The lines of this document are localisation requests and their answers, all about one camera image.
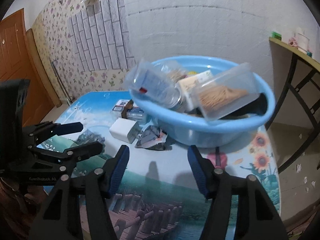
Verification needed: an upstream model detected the silver snack wrapper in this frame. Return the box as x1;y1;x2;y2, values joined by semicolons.
135;125;175;151

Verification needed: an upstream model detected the clear glass bottle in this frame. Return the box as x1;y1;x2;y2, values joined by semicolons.
124;60;183;109

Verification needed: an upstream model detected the clear toothpick box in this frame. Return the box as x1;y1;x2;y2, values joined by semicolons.
191;63;260;122

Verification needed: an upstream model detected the face tissue pack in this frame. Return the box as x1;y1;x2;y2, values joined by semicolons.
177;70;213;112

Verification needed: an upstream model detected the bag of cotton swabs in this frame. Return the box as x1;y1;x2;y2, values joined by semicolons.
162;61;188;83

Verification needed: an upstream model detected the white charger adapter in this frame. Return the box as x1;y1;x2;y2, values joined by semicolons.
109;118;141;144

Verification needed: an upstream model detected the wooden door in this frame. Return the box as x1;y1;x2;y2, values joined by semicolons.
1;9;62;126

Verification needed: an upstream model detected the blue plastic basin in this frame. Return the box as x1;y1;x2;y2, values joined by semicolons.
125;55;275;148

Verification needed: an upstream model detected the side table with black legs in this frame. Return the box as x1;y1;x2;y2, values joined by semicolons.
266;37;319;173

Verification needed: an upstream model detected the white paper cup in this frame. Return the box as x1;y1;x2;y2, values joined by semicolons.
295;27;310;54

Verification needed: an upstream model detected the green small box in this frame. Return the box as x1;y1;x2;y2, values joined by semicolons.
271;31;282;41

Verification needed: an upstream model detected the clear box with brown strap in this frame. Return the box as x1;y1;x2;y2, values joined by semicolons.
111;99;149;124

